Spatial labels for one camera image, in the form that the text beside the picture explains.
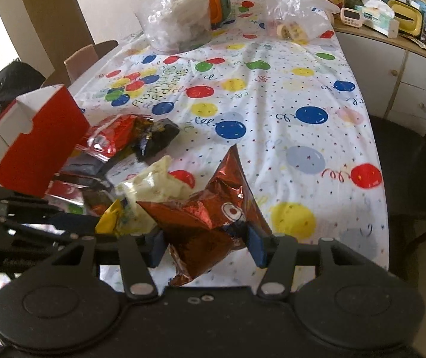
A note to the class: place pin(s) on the clear plastic bag with tape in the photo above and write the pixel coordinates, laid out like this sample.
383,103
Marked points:
302,11

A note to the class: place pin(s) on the yellow snack packet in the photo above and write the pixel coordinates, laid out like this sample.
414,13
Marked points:
114,218

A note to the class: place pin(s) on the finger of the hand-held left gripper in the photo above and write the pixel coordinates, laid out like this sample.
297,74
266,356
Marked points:
45,233
15,197

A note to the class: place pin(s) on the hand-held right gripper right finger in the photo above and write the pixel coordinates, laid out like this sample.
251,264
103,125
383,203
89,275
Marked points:
256,245

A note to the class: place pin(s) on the red cardboard box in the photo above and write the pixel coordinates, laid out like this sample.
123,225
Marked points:
37,145

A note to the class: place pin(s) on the dark red snack packet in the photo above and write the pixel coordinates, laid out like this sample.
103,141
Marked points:
71,192

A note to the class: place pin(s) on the white pink kitchen timer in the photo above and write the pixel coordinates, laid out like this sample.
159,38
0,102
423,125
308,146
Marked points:
351,18

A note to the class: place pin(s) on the orange green plastic toy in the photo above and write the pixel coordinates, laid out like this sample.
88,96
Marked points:
219,5

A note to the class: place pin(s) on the red gold snack packet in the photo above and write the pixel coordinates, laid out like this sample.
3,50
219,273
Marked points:
144,126

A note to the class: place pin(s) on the black bag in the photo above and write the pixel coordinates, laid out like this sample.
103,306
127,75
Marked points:
9,85

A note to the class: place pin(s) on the cream crumpled snack packet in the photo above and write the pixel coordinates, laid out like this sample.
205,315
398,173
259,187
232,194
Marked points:
157,184

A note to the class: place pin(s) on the silver grey snack packet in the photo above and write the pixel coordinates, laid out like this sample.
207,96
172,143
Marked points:
84,166

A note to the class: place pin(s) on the large clear plastic bag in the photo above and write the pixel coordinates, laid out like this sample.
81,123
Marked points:
177,22

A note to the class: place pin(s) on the tissue box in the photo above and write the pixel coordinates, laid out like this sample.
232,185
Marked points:
379,16

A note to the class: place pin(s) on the yellow case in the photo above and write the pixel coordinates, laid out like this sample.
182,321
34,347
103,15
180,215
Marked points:
405,16

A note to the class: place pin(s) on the black chair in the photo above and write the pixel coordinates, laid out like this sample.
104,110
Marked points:
403,164

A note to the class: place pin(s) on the beige tape roll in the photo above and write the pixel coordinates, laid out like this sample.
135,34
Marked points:
291,31

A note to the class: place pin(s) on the black snack packet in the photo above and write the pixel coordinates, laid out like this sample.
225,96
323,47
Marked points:
159,138

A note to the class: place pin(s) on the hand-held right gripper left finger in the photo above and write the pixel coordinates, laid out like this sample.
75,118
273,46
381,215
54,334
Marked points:
156,249

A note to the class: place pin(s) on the red checkered snack packet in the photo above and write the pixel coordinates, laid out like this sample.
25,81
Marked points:
110,136

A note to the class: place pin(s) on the red-brown foil snack bag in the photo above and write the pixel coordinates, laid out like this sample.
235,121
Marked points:
201,223

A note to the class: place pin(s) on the balloon print tablecloth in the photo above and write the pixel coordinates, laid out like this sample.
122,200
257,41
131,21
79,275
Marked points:
272,93

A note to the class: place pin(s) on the white cabinet with wooden top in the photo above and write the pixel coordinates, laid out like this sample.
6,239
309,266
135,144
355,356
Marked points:
384,63

